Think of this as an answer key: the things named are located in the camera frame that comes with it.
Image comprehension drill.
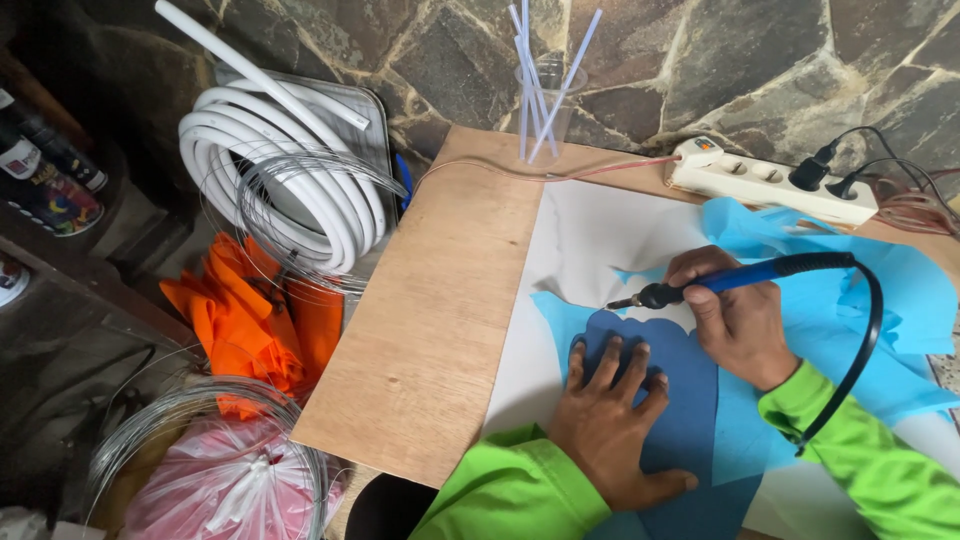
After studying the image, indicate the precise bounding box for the person's left hand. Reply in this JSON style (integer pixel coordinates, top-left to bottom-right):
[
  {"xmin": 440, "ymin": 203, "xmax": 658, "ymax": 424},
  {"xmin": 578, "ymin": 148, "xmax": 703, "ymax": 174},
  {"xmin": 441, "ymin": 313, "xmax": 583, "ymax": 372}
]
[{"xmin": 547, "ymin": 336, "xmax": 700, "ymax": 514}]

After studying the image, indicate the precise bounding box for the straight white plastic pipe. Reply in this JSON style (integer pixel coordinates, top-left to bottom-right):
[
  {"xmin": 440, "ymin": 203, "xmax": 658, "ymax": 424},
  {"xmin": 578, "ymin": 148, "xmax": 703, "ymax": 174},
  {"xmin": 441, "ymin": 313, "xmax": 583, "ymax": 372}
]
[{"xmin": 154, "ymin": 0, "xmax": 372, "ymax": 132}]

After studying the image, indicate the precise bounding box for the large silver wire coil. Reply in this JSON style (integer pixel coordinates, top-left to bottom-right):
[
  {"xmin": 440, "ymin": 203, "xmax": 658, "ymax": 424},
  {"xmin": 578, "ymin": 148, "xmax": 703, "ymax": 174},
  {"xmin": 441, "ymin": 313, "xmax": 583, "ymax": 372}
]
[{"xmin": 84, "ymin": 373, "xmax": 333, "ymax": 540}]

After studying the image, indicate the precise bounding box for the clear plastic cup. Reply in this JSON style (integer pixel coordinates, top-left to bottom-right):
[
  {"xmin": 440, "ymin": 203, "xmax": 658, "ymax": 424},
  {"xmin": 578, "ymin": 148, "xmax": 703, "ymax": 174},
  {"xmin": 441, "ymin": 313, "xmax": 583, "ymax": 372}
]
[{"xmin": 513, "ymin": 59, "xmax": 589, "ymax": 163}]

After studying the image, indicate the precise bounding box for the large black power plug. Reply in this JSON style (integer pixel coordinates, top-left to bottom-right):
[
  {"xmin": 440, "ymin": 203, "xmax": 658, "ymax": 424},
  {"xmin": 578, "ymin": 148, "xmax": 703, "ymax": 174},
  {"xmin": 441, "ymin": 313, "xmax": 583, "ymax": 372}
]
[{"xmin": 788, "ymin": 141, "xmax": 839, "ymax": 193}]

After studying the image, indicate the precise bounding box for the blue black soldering iron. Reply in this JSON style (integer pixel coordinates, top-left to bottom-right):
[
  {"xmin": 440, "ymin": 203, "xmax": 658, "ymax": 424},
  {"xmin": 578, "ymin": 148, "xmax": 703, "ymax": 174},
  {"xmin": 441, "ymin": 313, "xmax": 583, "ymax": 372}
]
[{"xmin": 605, "ymin": 251, "xmax": 858, "ymax": 312}]

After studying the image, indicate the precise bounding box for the thin grey wire coil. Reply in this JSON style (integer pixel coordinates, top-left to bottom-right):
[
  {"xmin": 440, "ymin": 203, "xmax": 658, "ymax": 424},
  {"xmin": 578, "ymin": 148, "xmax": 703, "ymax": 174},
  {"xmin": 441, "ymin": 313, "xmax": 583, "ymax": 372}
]
[{"xmin": 197, "ymin": 148, "xmax": 408, "ymax": 295}]

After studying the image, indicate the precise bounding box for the grey metal tray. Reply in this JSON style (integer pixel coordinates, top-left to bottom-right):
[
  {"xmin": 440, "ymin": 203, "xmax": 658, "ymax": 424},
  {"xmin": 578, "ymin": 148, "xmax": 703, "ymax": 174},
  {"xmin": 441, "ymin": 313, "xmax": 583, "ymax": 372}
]
[{"xmin": 213, "ymin": 63, "xmax": 396, "ymax": 226}]

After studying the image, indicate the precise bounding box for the blue plastic handle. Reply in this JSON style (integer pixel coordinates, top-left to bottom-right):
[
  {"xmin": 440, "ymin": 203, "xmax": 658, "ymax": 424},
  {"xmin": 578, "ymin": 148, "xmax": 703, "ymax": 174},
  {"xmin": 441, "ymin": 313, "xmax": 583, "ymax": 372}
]
[{"xmin": 394, "ymin": 153, "xmax": 414, "ymax": 213}]

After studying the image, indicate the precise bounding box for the black spray can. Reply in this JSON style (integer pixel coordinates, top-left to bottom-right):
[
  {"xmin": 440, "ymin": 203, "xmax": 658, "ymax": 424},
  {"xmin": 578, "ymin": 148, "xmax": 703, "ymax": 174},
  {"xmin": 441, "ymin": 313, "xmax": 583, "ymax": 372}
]
[{"xmin": 0, "ymin": 86, "xmax": 109, "ymax": 194}]

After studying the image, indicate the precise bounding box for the orange fabric heap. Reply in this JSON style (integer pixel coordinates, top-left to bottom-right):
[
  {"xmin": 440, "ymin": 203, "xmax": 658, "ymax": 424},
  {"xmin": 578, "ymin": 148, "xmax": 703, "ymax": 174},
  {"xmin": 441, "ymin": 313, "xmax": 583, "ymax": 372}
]
[{"xmin": 158, "ymin": 231, "xmax": 345, "ymax": 422}]

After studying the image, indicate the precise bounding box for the dark blue card template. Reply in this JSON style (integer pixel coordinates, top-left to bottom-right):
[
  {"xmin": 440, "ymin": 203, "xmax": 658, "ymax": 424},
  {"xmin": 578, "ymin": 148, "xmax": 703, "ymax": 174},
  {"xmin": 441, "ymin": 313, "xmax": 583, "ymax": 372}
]
[{"xmin": 568, "ymin": 309, "xmax": 766, "ymax": 540}]

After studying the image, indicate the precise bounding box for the clear plastic straw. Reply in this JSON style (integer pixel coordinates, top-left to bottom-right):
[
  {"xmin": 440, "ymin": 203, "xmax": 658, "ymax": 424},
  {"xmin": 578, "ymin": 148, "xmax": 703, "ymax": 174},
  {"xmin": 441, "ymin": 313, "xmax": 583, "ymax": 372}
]
[
  {"xmin": 527, "ymin": 8, "xmax": 604, "ymax": 165},
  {"xmin": 507, "ymin": 3, "xmax": 560, "ymax": 159},
  {"xmin": 519, "ymin": 0, "xmax": 531, "ymax": 160},
  {"xmin": 513, "ymin": 34, "xmax": 543, "ymax": 151}
]

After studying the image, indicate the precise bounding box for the black plug cable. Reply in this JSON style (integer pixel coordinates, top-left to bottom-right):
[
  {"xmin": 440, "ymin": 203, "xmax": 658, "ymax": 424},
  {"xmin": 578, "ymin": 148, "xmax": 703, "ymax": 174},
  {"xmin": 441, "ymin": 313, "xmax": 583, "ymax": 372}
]
[
  {"xmin": 831, "ymin": 125, "xmax": 960, "ymax": 226},
  {"xmin": 853, "ymin": 156, "xmax": 960, "ymax": 230}
]

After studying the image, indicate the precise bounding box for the person's right hand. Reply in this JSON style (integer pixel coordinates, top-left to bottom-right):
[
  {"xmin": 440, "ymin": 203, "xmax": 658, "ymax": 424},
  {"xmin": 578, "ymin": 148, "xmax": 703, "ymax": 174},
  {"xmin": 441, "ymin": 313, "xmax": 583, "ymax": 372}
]
[{"xmin": 663, "ymin": 245, "xmax": 804, "ymax": 393}]

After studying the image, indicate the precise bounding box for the small black power plug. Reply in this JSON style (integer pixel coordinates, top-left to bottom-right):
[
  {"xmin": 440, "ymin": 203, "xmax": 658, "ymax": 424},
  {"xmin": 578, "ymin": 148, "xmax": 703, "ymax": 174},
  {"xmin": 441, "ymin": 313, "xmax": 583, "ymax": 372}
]
[{"xmin": 826, "ymin": 171, "xmax": 861, "ymax": 201}]

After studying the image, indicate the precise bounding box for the white red can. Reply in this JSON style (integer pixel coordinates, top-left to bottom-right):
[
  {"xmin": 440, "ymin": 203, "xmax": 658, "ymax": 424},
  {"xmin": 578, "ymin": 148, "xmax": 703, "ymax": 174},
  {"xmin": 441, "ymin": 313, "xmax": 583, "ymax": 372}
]
[{"xmin": 0, "ymin": 253, "xmax": 32, "ymax": 309}]

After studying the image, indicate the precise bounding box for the dark wooden shelf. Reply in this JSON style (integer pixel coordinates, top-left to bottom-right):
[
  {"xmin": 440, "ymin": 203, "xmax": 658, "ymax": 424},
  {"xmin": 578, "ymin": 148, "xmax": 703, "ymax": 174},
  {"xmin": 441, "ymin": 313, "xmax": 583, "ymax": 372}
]
[{"xmin": 0, "ymin": 45, "xmax": 211, "ymax": 526}]

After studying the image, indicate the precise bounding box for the coiled white hose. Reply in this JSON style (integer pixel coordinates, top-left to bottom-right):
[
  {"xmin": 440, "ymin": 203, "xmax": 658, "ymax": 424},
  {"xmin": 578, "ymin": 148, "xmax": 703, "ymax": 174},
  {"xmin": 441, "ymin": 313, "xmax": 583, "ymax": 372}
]
[{"xmin": 177, "ymin": 78, "xmax": 388, "ymax": 276}]

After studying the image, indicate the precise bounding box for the clear red power strip cable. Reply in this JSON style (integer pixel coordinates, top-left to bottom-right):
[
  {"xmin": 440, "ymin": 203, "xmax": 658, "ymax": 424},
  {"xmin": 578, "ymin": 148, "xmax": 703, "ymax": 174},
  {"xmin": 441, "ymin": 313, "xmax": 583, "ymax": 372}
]
[{"xmin": 411, "ymin": 154, "xmax": 681, "ymax": 213}]

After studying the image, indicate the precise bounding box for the pink clear plastic bag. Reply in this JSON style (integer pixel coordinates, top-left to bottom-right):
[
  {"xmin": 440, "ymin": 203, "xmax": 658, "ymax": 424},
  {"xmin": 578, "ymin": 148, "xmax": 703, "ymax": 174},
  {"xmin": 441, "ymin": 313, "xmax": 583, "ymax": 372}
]
[{"xmin": 118, "ymin": 414, "xmax": 348, "ymax": 540}]

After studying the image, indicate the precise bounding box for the colourful printed spray can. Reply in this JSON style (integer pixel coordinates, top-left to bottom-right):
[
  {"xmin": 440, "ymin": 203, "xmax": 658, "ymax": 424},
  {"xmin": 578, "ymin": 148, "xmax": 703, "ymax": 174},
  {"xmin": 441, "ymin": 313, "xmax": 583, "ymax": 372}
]
[{"xmin": 0, "ymin": 135, "xmax": 105, "ymax": 239}]

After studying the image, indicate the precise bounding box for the white power strip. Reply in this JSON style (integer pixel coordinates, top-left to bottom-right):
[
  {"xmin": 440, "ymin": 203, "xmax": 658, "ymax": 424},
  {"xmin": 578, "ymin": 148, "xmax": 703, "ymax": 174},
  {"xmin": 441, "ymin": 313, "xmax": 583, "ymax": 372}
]
[{"xmin": 664, "ymin": 135, "xmax": 880, "ymax": 228}]

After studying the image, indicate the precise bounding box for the plywood work board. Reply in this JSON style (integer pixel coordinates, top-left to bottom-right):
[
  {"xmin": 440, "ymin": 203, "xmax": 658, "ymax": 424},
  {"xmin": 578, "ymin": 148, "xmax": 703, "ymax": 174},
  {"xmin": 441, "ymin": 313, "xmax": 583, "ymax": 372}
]
[{"xmin": 290, "ymin": 124, "xmax": 960, "ymax": 540}]

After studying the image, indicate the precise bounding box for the white paper sheet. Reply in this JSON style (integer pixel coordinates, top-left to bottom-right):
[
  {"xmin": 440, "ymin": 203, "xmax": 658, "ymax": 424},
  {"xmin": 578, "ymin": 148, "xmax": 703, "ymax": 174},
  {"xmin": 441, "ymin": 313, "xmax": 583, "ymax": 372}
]
[{"xmin": 482, "ymin": 180, "xmax": 960, "ymax": 540}]

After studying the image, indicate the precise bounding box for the light blue thin fabric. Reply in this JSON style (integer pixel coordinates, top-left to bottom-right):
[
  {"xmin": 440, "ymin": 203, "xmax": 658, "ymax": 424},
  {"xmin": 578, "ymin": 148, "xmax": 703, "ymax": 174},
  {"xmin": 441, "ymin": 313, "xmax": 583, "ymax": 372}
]
[{"xmin": 530, "ymin": 196, "xmax": 960, "ymax": 489}]

